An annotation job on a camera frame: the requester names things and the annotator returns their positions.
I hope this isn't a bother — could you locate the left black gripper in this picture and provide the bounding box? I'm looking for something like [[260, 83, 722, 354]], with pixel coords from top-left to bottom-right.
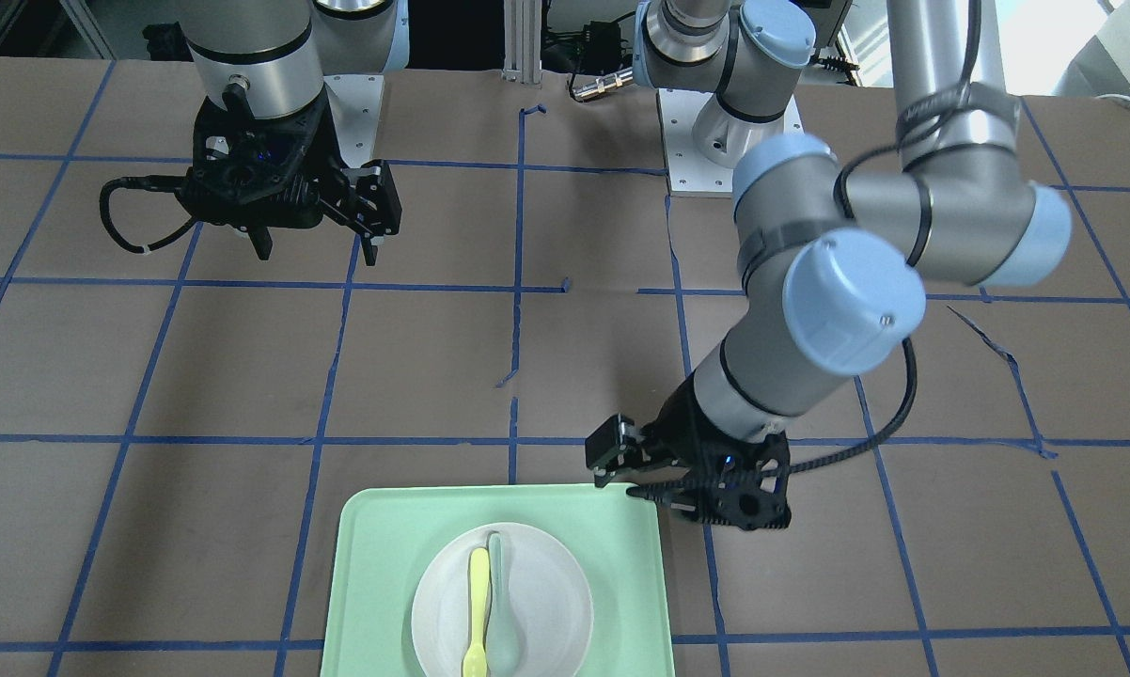
[[584, 377, 793, 531]]

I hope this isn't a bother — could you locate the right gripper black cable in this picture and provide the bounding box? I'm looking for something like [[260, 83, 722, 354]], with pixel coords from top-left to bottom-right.
[[99, 179, 199, 255]]

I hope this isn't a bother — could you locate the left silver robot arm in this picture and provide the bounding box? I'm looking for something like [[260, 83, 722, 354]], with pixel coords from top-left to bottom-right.
[[584, 1, 1071, 530]]

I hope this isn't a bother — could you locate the white round plate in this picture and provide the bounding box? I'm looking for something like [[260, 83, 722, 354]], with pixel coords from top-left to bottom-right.
[[410, 522, 594, 676]]

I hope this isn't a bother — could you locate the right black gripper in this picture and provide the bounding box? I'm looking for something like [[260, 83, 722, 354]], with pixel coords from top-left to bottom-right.
[[179, 76, 402, 266]]

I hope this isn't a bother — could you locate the light green tray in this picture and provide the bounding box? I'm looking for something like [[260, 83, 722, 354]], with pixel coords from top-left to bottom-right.
[[321, 483, 673, 676]]

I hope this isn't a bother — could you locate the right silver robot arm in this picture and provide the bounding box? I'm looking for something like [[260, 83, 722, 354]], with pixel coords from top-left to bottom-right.
[[175, 1, 410, 264]]

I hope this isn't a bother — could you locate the yellow plastic fork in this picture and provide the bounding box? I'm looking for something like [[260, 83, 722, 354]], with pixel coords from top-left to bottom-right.
[[461, 547, 492, 676]]

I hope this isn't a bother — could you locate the pale green plastic spoon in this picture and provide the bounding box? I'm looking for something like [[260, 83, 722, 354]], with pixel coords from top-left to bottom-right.
[[486, 531, 523, 676]]

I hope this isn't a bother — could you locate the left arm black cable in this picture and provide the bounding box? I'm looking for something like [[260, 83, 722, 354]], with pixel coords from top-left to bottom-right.
[[786, 0, 998, 469]]

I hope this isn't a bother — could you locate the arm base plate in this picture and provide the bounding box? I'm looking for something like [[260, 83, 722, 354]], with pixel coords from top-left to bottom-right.
[[658, 89, 803, 197], [324, 73, 385, 170]]

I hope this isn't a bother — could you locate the aluminium frame post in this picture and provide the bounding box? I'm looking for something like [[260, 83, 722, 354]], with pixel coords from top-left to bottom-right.
[[499, 0, 544, 88]]

